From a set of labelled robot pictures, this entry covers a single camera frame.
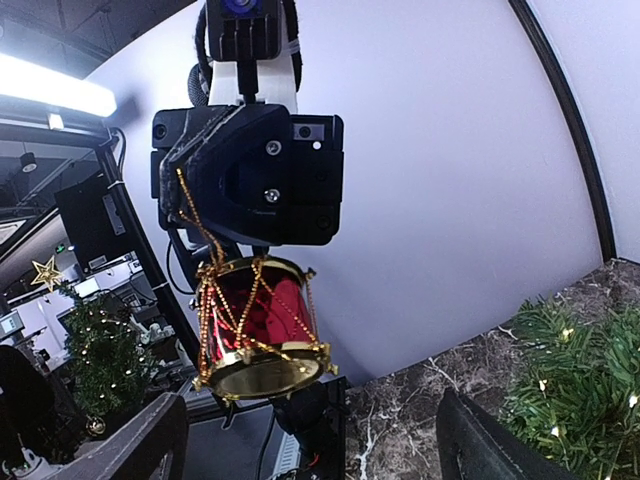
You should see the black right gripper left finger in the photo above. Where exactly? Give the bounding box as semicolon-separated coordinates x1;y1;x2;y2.
51;393;189;479

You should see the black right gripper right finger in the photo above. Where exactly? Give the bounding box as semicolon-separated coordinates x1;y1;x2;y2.
436;388;576;480

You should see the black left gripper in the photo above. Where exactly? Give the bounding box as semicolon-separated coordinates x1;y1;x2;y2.
151;104;344;246

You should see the small green christmas tree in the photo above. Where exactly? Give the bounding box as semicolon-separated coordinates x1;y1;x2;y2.
500;300;639;479

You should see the white fairy light string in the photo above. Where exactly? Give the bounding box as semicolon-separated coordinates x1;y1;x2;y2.
535;325;640;441

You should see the red gold drum ornament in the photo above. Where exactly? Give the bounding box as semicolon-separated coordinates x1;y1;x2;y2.
177;172;339;403

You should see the background decorated christmas tree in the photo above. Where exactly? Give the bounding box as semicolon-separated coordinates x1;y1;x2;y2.
32;258;156;438

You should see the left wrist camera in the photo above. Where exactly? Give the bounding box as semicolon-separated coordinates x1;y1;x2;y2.
187;1;303;114

